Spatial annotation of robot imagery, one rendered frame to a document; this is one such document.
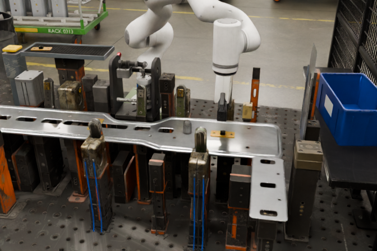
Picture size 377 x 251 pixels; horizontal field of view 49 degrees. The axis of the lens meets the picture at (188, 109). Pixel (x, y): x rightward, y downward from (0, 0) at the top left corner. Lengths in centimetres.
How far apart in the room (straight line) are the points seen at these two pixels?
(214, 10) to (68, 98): 68
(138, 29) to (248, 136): 76
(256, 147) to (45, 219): 80
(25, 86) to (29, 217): 50
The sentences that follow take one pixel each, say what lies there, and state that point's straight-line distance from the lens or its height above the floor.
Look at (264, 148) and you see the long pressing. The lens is 139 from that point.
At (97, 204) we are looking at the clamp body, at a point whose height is 81.
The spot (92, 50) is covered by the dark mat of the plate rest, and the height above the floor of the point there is 116.
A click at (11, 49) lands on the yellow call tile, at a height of 116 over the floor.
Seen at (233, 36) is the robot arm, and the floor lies 137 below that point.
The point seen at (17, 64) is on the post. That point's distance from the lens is 195.
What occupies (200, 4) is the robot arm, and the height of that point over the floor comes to 143.
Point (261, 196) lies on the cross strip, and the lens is 118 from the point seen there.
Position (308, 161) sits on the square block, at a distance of 130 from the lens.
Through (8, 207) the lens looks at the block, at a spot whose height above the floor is 73.
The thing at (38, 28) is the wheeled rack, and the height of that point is 26.
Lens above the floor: 174
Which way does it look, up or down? 27 degrees down
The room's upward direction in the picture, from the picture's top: straight up
